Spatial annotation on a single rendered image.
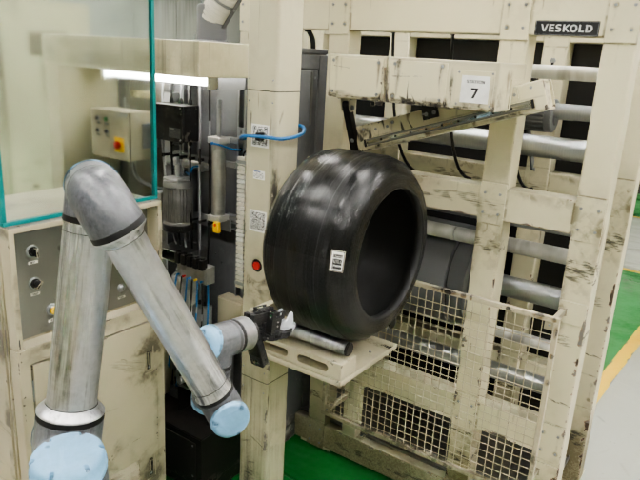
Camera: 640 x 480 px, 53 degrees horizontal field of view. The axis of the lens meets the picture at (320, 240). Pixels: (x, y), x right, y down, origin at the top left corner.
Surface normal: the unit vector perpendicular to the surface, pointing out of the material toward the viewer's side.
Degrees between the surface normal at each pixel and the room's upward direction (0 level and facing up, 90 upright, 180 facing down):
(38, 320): 90
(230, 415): 91
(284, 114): 90
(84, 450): 3
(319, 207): 55
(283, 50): 90
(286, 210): 61
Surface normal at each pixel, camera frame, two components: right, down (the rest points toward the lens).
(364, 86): -0.57, 0.20
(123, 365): 0.81, 0.20
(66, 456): 0.03, -0.95
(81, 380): 0.61, 0.23
